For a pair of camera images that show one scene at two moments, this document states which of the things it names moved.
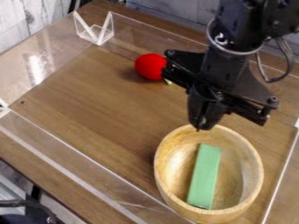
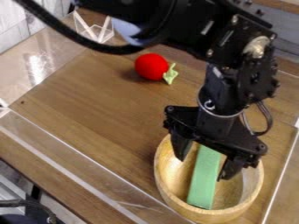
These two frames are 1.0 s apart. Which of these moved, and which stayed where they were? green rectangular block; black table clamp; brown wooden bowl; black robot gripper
Moved: black robot gripper
Stayed: brown wooden bowl; green rectangular block; black table clamp
